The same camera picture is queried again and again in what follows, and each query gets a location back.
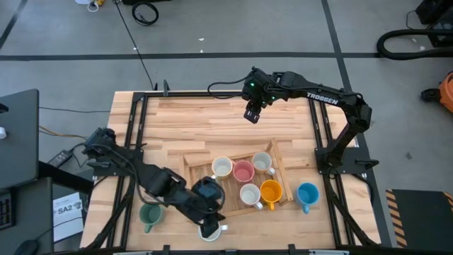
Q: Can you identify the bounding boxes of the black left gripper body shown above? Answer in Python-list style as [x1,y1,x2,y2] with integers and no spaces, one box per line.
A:
[190,176,227,223]

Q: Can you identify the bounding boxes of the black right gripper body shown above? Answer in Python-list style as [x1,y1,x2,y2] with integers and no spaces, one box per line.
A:
[241,66,276,109]

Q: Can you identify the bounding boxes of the white mug blue floral pattern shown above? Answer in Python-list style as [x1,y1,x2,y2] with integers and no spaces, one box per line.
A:
[197,221,229,243]

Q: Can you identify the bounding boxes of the orange striped cream mug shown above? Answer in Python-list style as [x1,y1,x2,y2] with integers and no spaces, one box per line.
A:
[210,155,234,180]

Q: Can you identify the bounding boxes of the pale patterned mug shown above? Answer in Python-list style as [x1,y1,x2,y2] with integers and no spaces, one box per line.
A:
[239,183,265,210]

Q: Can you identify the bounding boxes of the yellow dotted white mug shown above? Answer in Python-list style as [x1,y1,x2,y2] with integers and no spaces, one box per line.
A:
[251,151,277,177]

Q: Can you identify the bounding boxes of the pink mug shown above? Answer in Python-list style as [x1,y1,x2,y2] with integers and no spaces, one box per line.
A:
[232,159,256,184]

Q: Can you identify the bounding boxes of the plain yellow mug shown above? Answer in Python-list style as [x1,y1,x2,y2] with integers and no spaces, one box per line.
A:
[259,178,284,211]

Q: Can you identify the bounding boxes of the green mug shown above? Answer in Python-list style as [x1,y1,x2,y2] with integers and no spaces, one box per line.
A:
[138,203,166,234]

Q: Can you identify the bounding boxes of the wooden slatted tray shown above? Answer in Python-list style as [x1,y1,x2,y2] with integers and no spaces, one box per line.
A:
[182,137,294,219]

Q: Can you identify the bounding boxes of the white paper sign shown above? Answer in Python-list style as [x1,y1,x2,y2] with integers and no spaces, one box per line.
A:
[52,192,85,244]

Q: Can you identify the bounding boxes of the black desk leg bar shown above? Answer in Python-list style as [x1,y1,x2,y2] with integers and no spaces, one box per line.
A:
[38,161,95,195]

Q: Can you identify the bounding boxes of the black power adapter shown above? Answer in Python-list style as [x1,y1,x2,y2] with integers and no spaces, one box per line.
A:
[47,149,74,169]

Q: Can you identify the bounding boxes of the black caster wheel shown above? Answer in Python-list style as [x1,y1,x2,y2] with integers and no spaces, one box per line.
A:
[420,87,442,103]

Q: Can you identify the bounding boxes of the white and yellow plugs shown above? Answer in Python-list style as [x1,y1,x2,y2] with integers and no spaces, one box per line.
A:
[74,0,107,13]

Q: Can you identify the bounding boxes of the black computer mouse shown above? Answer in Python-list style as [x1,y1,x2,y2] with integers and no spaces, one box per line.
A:
[13,239,40,255]

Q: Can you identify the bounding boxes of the orange vacuum cleaner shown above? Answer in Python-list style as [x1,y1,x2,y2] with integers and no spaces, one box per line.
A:
[437,70,453,114]

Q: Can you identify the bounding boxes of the black mat hazard stripes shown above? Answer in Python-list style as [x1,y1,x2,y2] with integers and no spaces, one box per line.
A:
[384,188,453,249]

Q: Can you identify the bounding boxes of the black equipment case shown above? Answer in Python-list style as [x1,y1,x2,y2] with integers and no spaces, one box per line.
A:
[415,0,453,49]

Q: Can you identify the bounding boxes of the dark grey desk panel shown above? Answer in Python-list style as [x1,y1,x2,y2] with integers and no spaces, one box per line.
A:
[0,88,40,191]

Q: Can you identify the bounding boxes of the black keyboard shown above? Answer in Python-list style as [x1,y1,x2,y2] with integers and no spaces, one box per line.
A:
[0,191,16,231]

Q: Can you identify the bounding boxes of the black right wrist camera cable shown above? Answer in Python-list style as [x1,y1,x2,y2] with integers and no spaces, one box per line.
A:
[207,80,251,100]

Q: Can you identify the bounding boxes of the black aluminium table frame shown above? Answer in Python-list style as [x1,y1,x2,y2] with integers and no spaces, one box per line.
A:
[79,90,382,255]

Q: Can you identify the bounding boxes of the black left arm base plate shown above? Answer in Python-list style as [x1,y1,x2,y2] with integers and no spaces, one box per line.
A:
[92,158,143,177]

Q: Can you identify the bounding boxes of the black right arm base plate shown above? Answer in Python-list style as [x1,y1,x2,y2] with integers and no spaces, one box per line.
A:
[314,147,379,175]

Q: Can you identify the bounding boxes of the thin black floor cable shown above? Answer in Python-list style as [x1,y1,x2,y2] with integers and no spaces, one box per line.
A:
[113,0,157,91]

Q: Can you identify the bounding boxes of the coiled black cable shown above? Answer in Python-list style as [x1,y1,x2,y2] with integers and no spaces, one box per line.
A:
[131,1,159,27]

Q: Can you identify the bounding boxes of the black vacuum hose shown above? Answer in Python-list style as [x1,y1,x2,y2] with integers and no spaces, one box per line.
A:
[376,28,453,60]

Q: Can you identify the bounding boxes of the yellow cable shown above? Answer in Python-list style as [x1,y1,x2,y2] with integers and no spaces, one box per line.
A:
[38,125,89,140]

